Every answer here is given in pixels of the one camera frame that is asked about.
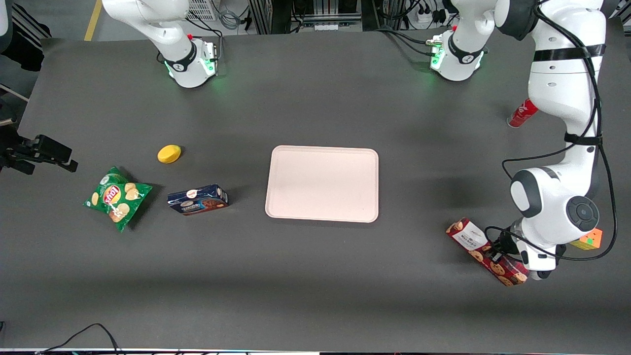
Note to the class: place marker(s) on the yellow lemon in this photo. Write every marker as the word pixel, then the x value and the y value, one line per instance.
pixel 169 154

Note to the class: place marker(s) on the aluminium frame post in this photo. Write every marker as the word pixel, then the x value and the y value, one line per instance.
pixel 259 15

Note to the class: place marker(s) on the red tartan cookie box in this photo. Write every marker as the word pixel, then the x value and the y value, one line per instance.
pixel 471 239

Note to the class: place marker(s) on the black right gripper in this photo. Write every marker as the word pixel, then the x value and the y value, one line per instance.
pixel 23 152

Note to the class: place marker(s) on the aluminium corner frame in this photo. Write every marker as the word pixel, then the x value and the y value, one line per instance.
pixel 621 7

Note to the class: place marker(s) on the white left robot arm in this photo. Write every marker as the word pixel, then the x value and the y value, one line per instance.
pixel 557 197

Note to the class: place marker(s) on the white perforated box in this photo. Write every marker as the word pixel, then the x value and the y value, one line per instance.
pixel 202 9

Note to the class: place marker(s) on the person in dark clothes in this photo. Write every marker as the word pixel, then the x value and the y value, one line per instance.
pixel 24 44

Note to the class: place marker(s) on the green chips bag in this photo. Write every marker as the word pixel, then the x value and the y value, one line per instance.
pixel 117 199

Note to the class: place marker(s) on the dark grey table mat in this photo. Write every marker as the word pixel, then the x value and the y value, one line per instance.
pixel 315 286

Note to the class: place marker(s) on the colourful puzzle cube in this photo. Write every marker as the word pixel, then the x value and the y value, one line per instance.
pixel 590 240

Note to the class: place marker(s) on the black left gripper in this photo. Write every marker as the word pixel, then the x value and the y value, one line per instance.
pixel 504 245

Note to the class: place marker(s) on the white power strip with plugs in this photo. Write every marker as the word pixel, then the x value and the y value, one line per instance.
pixel 429 17

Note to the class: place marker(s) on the red soda bottle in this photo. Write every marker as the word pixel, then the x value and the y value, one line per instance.
pixel 521 114

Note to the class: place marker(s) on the beige plastic tray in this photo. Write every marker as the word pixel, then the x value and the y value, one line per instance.
pixel 323 183

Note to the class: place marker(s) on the blue cookie box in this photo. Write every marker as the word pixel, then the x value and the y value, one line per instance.
pixel 198 199

